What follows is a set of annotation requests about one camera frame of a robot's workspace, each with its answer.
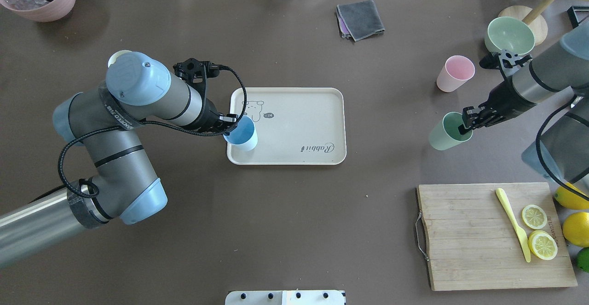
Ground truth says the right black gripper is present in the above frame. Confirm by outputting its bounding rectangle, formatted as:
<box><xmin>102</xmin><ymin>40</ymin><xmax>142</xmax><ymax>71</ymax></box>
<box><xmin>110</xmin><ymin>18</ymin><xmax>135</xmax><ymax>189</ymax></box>
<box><xmin>458</xmin><ymin>51</ymin><xmax>537</xmax><ymax>135</ymax></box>

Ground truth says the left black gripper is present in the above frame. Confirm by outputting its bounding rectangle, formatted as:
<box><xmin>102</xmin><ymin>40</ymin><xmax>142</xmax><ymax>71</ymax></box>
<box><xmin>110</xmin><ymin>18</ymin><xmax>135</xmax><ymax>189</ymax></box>
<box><xmin>173</xmin><ymin>58</ymin><xmax>238</xmax><ymax>132</ymax></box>

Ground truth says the blue plastic cup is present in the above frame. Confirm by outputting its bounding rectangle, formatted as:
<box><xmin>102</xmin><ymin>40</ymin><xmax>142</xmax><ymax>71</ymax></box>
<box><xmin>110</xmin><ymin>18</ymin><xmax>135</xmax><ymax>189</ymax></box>
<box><xmin>223</xmin><ymin>115</ymin><xmax>258</xmax><ymax>151</ymax></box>

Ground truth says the green plastic cup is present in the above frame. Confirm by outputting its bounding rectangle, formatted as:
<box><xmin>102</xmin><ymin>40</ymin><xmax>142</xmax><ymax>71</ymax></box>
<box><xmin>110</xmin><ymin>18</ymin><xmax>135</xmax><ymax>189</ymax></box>
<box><xmin>428</xmin><ymin>112</ymin><xmax>473</xmax><ymax>150</ymax></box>

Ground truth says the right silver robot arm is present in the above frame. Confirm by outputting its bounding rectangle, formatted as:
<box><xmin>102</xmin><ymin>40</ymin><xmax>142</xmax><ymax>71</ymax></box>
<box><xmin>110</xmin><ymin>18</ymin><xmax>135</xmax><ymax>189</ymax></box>
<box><xmin>454</xmin><ymin>24</ymin><xmax>589</xmax><ymax>192</ymax></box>

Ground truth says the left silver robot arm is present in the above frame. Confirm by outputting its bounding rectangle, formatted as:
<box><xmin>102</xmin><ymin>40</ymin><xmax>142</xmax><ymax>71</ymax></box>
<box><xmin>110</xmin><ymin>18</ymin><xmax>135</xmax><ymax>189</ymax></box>
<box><xmin>0</xmin><ymin>51</ymin><xmax>245</xmax><ymax>267</ymax></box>

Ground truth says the cream rabbit tray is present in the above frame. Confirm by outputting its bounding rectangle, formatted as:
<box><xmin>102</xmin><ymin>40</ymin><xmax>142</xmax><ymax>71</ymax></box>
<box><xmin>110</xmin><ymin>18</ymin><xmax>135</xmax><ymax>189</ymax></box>
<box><xmin>226</xmin><ymin>87</ymin><xmax>347</xmax><ymax>165</ymax></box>

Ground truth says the black tray with glasses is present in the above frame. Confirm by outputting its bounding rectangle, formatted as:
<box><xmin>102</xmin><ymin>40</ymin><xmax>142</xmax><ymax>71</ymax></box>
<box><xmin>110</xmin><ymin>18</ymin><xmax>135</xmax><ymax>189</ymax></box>
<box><xmin>566</xmin><ymin>6</ymin><xmax>589</xmax><ymax>29</ymax></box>

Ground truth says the pink plastic cup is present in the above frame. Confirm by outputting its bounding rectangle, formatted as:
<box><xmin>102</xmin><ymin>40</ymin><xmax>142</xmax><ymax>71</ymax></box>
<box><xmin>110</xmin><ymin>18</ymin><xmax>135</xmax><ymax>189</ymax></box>
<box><xmin>436</xmin><ymin>55</ymin><xmax>475</xmax><ymax>92</ymax></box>

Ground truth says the green bowl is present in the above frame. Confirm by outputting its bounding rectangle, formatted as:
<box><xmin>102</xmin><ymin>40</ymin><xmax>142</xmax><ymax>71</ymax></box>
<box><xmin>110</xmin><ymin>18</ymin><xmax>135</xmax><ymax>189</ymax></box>
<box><xmin>484</xmin><ymin>17</ymin><xmax>536</xmax><ymax>55</ymax></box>

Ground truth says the wooden cup tree stand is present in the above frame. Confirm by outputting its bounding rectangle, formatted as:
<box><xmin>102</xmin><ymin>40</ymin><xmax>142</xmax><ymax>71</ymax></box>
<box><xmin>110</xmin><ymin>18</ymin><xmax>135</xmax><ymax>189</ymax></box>
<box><xmin>498</xmin><ymin>0</ymin><xmax>588</xmax><ymax>46</ymax></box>

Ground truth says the lemon half slice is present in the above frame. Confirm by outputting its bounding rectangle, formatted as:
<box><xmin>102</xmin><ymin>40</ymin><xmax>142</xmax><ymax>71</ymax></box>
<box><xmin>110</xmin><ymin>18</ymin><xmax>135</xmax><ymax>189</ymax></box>
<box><xmin>528</xmin><ymin>230</ymin><xmax>558</xmax><ymax>260</ymax></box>
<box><xmin>521</xmin><ymin>204</ymin><xmax>548</xmax><ymax>230</ymax></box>

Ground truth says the yellow lemon outer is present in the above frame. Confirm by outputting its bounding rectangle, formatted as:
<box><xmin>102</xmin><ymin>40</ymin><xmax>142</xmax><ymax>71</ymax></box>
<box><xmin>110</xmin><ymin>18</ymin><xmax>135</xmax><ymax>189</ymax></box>
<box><xmin>554</xmin><ymin>183</ymin><xmax>589</xmax><ymax>210</ymax></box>

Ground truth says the yellow lemon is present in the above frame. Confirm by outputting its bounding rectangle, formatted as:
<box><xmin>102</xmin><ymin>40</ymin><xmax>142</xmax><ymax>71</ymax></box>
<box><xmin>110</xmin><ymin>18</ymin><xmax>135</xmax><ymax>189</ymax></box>
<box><xmin>562</xmin><ymin>212</ymin><xmax>589</xmax><ymax>248</ymax></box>
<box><xmin>554</xmin><ymin>183</ymin><xmax>589</xmax><ymax>210</ymax></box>

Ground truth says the wooden cutting board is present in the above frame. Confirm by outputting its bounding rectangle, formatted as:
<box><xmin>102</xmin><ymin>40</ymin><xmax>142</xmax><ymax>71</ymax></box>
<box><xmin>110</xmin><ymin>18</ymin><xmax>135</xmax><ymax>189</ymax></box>
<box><xmin>416</xmin><ymin>183</ymin><xmax>577</xmax><ymax>292</ymax></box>

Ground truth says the cream plastic cup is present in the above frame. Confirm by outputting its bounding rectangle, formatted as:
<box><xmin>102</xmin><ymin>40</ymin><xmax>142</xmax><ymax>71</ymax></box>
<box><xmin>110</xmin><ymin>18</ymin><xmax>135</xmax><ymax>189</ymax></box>
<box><xmin>108</xmin><ymin>50</ymin><xmax>131</xmax><ymax>67</ymax></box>

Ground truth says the yellow plastic knife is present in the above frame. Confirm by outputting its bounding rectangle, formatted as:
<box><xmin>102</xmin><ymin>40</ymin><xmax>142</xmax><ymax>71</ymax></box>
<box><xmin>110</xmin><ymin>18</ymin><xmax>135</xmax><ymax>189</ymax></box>
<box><xmin>495</xmin><ymin>188</ymin><xmax>531</xmax><ymax>263</ymax></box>

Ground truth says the grey folded cloth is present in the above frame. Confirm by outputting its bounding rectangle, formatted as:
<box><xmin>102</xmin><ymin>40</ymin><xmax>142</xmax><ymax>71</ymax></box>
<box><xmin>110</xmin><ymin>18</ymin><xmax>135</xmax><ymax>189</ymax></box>
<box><xmin>336</xmin><ymin>0</ymin><xmax>385</xmax><ymax>42</ymax></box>

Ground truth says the yellow lemon middle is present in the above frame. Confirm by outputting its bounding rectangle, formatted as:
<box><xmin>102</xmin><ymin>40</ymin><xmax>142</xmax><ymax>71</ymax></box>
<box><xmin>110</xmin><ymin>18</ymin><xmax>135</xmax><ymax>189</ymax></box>
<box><xmin>562</xmin><ymin>212</ymin><xmax>589</xmax><ymax>248</ymax></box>

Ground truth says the green lime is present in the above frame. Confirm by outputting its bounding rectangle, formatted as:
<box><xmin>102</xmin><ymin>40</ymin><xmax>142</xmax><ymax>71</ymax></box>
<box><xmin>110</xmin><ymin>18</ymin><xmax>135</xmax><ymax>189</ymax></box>
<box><xmin>576</xmin><ymin>247</ymin><xmax>589</xmax><ymax>273</ymax></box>

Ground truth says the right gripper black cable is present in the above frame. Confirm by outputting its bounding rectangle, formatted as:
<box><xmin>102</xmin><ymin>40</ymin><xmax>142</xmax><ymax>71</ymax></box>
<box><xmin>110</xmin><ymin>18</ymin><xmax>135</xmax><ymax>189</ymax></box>
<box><xmin>535</xmin><ymin>96</ymin><xmax>589</xmax><ymax>202</ymax></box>

